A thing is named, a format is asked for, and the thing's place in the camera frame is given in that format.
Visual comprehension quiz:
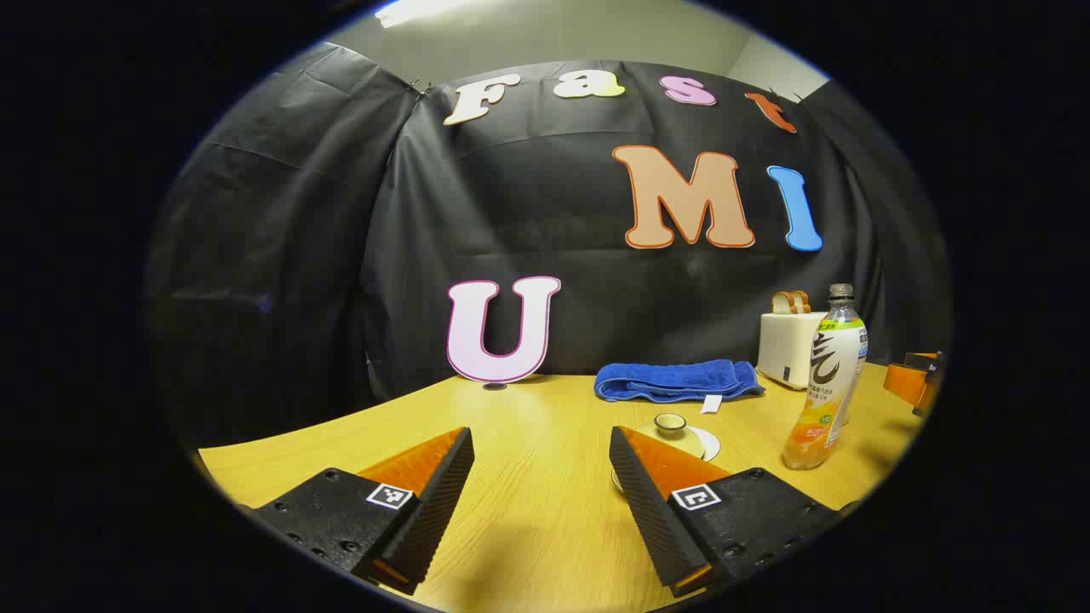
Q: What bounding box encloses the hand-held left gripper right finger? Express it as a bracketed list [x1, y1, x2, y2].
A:
[609, 426, 844, 597]

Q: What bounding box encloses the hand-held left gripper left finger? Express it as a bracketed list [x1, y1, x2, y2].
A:
[247, 426, 475, 595]

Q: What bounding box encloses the clear water bottle orange drink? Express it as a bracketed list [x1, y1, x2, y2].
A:
[783, 284, 869, 471]

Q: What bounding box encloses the cream teacup lid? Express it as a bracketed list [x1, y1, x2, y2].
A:
[634, 413, 706, 461]

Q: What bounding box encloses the cream teacup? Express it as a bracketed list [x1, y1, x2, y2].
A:
[610, 424, 723, 495]

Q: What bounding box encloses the white toaster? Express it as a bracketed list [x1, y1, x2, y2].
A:
[757, 311, 829, 391]

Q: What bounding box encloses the blue towel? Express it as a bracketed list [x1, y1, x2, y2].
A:
[594, 359, 766, 415]

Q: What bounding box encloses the black backdrop cloth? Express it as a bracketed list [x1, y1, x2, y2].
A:
[145, 43, 950, 448]

